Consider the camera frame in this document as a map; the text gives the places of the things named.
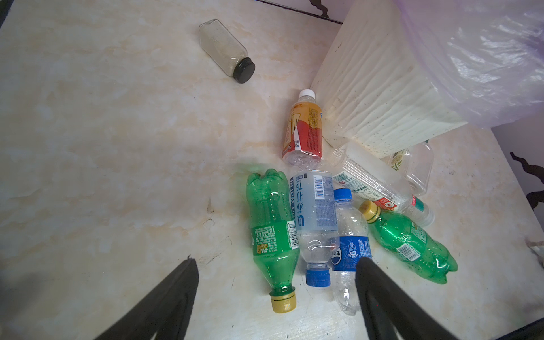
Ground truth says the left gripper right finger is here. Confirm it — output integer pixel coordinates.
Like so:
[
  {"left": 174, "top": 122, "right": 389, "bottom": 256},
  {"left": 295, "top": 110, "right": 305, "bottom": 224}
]
[{"left": 356, "top": 257, "right": 456, "bottom": 339}]

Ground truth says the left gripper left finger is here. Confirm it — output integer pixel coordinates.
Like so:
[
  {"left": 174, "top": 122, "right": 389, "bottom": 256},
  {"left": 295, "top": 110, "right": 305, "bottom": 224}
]
[{"left": 97, "top": 258, "right": 199, "bottom": 339}]

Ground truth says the green bottle yellow cap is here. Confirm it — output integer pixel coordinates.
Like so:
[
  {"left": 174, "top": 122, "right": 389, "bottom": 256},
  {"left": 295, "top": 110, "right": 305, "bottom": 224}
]
[
  {"left": 358, "top": 201, "right": 458, "bottom": 285},
  {"left": 246, "top": 169, "right": 300, "bottom": 313}
]

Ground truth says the clear bottle pale blue label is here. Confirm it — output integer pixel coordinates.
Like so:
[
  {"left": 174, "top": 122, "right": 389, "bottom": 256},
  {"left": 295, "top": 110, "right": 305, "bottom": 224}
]
[{"left": 290, "top": 169, "right": 339, "bottom": 288}]

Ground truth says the clear bottle green cap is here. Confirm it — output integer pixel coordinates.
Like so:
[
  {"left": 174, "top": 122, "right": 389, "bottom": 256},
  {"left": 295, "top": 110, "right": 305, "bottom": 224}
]
[{"left": 385, "top": 140, "right": 434, "bottom": 196}]

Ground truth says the white woven waste bin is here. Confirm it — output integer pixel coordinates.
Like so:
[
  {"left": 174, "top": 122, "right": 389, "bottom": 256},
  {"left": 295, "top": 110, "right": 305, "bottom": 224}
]
[{"left": 311, "top": 1, "right": 466, "bottom": 158}]

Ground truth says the pink plastic bin liner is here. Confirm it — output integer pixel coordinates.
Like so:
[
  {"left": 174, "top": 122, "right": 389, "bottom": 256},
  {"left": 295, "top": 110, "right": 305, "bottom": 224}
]
[{"left": 395, "top": 1, "right": 543, "bottom": 128}]

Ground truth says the green bottle yellow cap tilted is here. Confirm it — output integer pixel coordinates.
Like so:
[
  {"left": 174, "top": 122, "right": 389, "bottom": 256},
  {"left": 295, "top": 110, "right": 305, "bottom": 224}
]
[{"left": 358, "top": 201, "right": 458, "bottom": 285}]

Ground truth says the small blue label water bottle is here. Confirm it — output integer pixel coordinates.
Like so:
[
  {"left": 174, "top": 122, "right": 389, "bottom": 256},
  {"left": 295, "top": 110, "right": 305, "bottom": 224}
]
[{"left": 331, "top": 188, "right": 372, "bottom": 316}]

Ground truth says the clear bottle green red label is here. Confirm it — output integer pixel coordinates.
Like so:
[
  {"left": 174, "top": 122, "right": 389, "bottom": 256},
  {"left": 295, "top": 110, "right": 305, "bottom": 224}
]
[{"left": 324, "top": 142, "right": 435, "bottom": 228}]

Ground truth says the red yellow label drink bottle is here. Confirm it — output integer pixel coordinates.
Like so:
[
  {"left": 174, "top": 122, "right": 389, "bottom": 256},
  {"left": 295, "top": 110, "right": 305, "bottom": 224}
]
[{"left": 282, "top": 89, "right": 323, "bottom": 169}]

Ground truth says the glass spice jar black cap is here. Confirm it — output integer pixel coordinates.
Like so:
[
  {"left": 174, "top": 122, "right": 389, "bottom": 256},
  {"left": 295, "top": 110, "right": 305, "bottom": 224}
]
[{"left": 198, "top": 18, "right": 256, "bottom": 84}]

